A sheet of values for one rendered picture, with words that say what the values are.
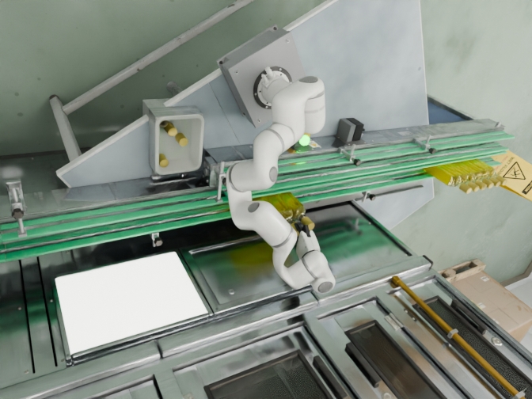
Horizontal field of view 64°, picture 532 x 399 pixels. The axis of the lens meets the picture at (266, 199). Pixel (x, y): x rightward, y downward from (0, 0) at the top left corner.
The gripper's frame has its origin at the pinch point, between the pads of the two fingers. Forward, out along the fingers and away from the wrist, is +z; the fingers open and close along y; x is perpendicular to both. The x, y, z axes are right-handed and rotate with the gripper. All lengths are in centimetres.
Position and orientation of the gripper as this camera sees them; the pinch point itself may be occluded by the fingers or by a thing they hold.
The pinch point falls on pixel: (298, 231)
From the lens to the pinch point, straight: 158.7
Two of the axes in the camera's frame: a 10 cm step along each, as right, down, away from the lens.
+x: -9.6, 0.1, -2.8
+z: -2.4, -5.6, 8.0
